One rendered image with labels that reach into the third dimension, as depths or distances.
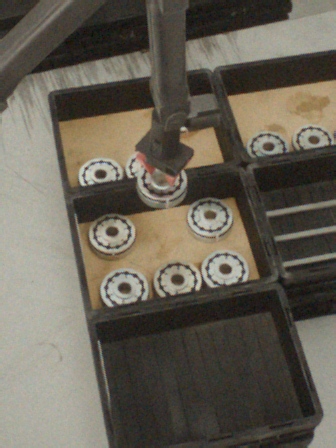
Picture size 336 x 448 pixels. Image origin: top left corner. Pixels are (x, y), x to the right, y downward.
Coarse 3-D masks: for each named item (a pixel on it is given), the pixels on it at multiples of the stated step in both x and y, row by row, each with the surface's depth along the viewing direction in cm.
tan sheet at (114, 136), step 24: (72, 120) 211; (96, 120) 212; (120, 120) 212; (144, 120) 212; (72, 144) 207; (96, 144) 207; (120, 144) 207; (192, 144) 208; (216, 144) 209; (72, 168) 203
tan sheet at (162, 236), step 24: (144, 216) 196; (168, 216) 196; (240, 216) 197; (144, 240) 192; (168, 240) 192; (192, 240) 193; (240, 240) 193; (96, 264) 188; (120, 264) 188; (144, 264) 189; (192, 264) 189; (96, 288) 185
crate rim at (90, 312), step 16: (192, 176) 190; (208, 176) 191; (240, 176) 191; (80, 192) 187; (96, 192) 187; (112, 192) 188; (256, 208) 186; (256, 224) 184; (80, 256) 178; (272, 256) 179; (80, 272) 176; (272, 272) 177; (208, 288) 175; (224, 288) 175; (240, 288) 175; (128, 304) 172; (144, 304) 172
